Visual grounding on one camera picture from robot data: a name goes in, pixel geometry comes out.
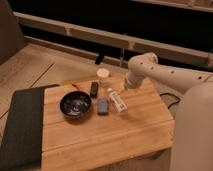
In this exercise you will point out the small black rectangular box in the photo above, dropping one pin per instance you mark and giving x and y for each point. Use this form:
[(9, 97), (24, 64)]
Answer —
[(94, 89)]

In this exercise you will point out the dark grey cloth mat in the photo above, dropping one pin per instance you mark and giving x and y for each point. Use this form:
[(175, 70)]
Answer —
[(22, 139)]

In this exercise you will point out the clear plastic bottle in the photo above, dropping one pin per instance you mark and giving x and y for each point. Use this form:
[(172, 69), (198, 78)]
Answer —
[(115, 98)]

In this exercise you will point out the red pen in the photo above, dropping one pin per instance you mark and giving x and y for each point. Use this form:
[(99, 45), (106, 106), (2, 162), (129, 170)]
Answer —
[(76, 86)]

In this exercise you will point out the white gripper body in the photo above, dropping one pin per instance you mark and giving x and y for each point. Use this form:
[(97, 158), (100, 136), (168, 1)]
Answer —
[(130, 82)]

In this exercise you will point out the blue grey sponge block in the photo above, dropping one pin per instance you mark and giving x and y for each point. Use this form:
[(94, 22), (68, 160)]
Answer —
[(102, 106)]

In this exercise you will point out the black ceramic bowl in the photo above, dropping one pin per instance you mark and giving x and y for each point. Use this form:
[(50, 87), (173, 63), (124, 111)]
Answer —
[(75, 104)]

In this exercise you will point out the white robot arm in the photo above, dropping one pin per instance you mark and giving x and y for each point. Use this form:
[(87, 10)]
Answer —
[(192, 148)]

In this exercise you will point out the white cylindrical cup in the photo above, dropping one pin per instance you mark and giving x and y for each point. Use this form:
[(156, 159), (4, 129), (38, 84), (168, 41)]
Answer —
[(103, 74)]

